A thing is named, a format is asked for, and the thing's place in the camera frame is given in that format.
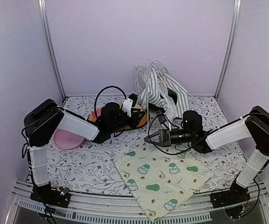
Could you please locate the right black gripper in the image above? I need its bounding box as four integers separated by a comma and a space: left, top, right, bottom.
145, 128, 195, 147

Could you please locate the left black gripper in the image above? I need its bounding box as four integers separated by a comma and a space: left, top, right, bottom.
109, 108, 146, 134

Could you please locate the avocado print cushion mat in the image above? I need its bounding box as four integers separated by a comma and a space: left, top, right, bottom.
113, 145, 213, 223

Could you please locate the striped fabric pet tent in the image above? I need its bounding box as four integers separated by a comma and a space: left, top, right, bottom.
134, 60, 191, 121

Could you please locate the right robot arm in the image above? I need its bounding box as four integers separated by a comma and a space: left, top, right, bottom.
144, 106, 269, 203

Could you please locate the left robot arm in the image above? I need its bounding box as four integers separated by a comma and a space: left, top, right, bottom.
22, 98, 148, 203

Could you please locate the yellow double pet feeder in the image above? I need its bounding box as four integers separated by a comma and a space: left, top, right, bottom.
87, 104, 149, 131

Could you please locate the pink bowl in feeder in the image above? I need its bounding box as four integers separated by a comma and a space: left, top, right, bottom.
91, 108, 102, 120

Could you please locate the pink round plate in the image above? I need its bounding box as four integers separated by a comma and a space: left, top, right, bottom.
53, 129, 85, 150

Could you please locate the floral table cloth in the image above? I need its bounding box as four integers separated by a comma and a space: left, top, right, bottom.
47, 95, 246, 196

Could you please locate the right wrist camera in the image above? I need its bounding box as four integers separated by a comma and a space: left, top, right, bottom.
156, 112, 172, 131

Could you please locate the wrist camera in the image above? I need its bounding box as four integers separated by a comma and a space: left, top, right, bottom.
156, 112, 172, 131
121, 93, 138, 117

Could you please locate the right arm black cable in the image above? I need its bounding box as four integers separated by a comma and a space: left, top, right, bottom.
147, 114, 209, 156

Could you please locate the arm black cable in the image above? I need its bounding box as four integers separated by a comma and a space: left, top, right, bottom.
147, 114, 209, 156
94, 86, 128, 112

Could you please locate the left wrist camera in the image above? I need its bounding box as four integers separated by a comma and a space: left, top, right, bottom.
121, 93, 138, 117

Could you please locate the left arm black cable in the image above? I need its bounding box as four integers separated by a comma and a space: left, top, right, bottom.
94, 86, 128, 112

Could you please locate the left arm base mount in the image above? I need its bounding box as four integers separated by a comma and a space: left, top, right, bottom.
30, 182, 71, 208

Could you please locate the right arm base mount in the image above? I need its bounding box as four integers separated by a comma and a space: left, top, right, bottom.
210, 182, 250, 220

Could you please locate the left aluminium frame post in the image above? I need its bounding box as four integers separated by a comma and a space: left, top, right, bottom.
38, 0, 66, 101

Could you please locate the aluminium frame post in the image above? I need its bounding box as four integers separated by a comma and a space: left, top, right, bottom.
214, 0, 241, 101
38, 0, 66, 101

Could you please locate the right aluminium frame post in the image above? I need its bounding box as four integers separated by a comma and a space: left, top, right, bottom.
214, 0, 241, 101

